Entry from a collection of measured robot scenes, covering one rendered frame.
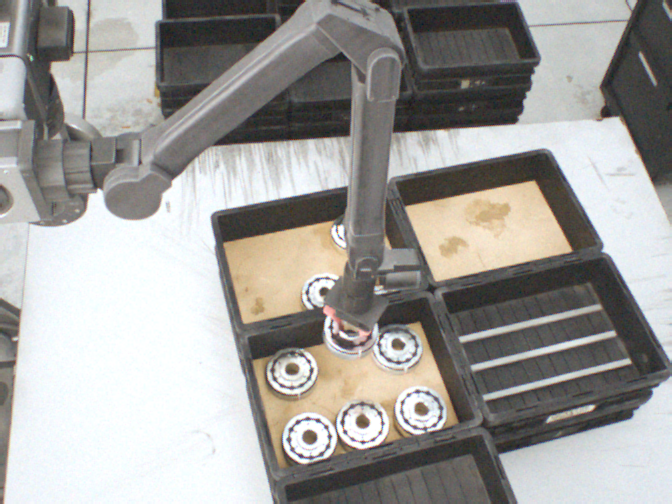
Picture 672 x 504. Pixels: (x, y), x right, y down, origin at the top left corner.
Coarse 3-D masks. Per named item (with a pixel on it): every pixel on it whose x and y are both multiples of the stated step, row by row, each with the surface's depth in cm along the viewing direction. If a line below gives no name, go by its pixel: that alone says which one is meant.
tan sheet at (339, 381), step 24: (264, 360) 162; (336, 360) 163; (360, 360) 163; (432, 360) 164; (264, 384) 159; (336, 384) 160; (360, 384) 160; (384, 384) 161; (408, 384) 161; (432, 384) 161; (288, 408) 157; (312, 408) 157; (336, 408) 157; (384, 408) 158
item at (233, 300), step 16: (320, 192) 175; (336, 192) 175; (240, 208) 171; (256, 208) 172; (400, 224) 171; (224, 256) 164; (224, 272) 162; (240, 320) 156; (272, 320) 156; (288, 320) 157
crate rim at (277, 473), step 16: (432, 304) 160; (304, 320) 157; (320, 320) 157; (240, 336) 154; (448, 336) 156; (448, 352) 154; (256, 384) 148; (464, 384) 152; (256, 400) 147; (480, 416) 147; (432, 432) 145; (448, 432) 145; (272, 448) 142; (368, 448) 143; (384, 448) 143; (272, 464) 140; (304, 464) 140; (320, 464) 140
